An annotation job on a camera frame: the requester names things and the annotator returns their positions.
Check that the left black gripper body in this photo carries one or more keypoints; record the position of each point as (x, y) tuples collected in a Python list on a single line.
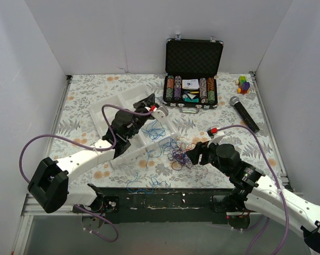
[(143, 107)]

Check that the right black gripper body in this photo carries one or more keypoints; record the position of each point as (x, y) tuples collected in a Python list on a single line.
[(202, 154)]

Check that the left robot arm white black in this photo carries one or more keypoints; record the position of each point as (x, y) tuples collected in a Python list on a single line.
[(50, 182)]

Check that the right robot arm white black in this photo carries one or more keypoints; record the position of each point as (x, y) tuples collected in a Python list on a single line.
[(258, 192)]

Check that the white plastic compartment tray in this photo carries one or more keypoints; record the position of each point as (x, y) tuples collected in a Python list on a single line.
[(148, 138)]

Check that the floral patterned table mat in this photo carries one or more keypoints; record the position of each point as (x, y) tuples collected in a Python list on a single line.
[(76, 129)]

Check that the black poker chip case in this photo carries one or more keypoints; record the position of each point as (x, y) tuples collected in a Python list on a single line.
[(191, 66)]

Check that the black handheld microphone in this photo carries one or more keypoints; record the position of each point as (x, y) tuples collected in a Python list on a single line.
[(245, 116)]

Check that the colourful toy block train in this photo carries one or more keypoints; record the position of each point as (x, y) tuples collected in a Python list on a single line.
[(243, 85)]

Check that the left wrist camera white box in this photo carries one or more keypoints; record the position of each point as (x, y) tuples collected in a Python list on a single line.
[(160, 114)]

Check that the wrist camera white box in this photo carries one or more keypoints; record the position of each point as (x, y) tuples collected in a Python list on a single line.
[(160, 114), (215, 136)]

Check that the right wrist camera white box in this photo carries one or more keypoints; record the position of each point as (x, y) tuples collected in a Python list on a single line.
[(215, 136)]

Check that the black metal base plate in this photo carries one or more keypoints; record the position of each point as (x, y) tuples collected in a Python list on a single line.
[(216, 206)]

